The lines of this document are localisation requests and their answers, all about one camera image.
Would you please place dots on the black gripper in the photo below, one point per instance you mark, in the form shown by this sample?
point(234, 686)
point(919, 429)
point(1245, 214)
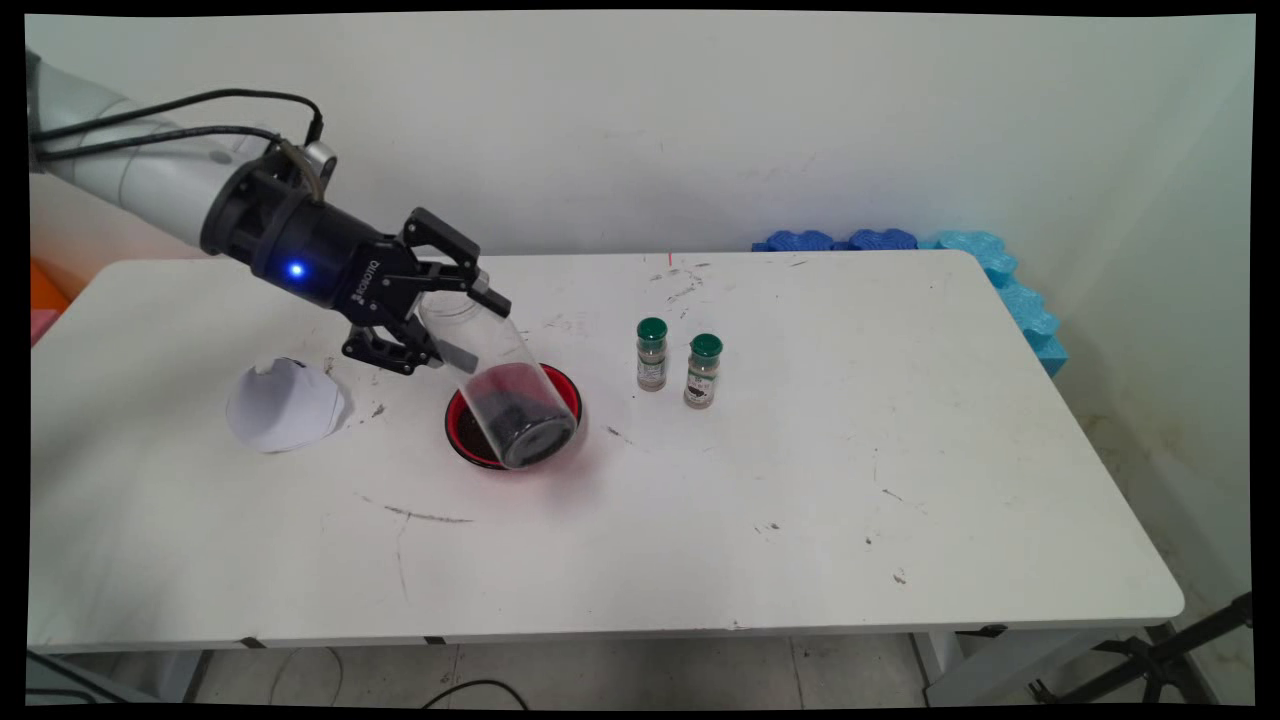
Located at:
point(320, 260)

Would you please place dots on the clear plastic jar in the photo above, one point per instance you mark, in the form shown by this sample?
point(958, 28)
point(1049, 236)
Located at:
point(500, 380)

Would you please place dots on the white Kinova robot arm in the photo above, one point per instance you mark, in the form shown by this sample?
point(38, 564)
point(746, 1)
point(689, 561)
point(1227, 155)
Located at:
point(130, 175)

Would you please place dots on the red bowl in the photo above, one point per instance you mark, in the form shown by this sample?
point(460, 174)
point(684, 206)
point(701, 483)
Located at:
point(455, 425)

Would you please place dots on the black seeds heap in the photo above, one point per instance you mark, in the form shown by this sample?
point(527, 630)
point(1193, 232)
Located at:
point(470, 435)

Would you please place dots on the white paper funnel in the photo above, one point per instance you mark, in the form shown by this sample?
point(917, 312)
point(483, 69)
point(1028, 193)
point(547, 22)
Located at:
point(285, 410)

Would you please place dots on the green-capped spice bottle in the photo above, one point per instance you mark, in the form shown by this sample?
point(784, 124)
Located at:
point(705, 360)
point(651, 355)

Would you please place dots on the orange box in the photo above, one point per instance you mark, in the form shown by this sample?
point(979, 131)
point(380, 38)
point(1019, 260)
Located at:
point(45, 285)

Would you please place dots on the pink box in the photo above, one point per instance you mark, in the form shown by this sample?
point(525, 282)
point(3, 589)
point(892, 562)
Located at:
point(42, 325)

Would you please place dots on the dark blue foam mat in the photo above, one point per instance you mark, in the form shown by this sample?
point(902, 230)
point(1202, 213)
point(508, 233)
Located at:
point(795, 241)
point(882, 240)

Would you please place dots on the light blue foam mat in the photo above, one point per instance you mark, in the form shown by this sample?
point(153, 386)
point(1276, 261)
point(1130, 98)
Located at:
point(1010, 290)

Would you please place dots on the black tripod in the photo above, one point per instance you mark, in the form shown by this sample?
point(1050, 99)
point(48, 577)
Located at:
point(1160, 660)

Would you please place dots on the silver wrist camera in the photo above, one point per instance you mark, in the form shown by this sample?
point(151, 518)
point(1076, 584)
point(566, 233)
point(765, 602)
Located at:
point(322, 160)

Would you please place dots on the white table leg frame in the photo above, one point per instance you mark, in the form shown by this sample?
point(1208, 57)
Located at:
point(1000, 670)

